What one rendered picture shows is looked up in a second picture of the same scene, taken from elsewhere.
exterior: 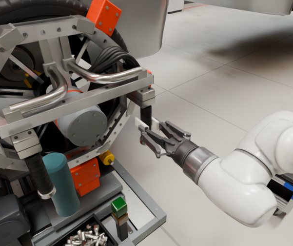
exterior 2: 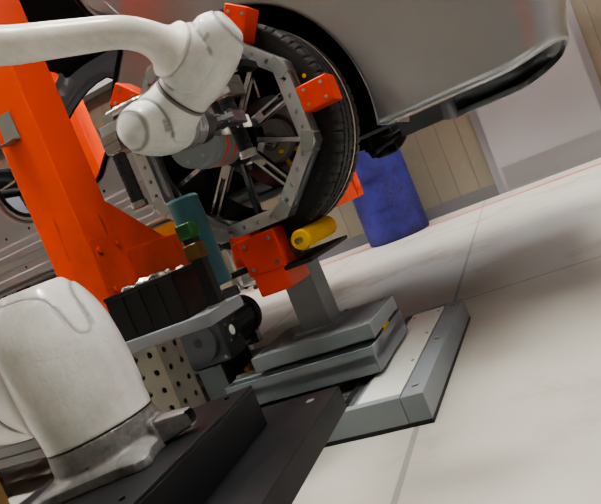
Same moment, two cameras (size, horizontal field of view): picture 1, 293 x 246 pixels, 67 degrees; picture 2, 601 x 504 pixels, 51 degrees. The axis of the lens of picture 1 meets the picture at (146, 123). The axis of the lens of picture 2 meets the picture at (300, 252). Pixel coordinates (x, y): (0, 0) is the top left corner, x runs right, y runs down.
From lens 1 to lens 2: 1.51 m
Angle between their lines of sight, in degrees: 65
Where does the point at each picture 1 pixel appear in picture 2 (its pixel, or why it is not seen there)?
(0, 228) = not seen: hidden behind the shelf
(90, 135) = (193, 153)
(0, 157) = (159, 200)
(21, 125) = (112, 127)
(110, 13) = (234, 16)
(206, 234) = (481, 452)
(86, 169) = (257, 243)
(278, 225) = not seen: outside the picture
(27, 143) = (108, 138)
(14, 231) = (206, 342)
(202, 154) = not seen: hidden behind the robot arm
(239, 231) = (564, 464)
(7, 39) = (149, 74)
